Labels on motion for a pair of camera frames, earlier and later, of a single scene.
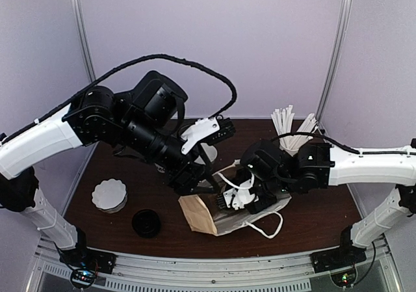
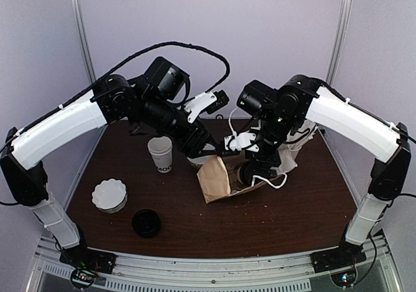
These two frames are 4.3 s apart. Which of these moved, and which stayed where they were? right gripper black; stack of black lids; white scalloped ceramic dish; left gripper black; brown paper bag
Moved: right gripper black; brown paper bag; left gripper black
Stayed: stack of black lids; white scalloped ceramic dish
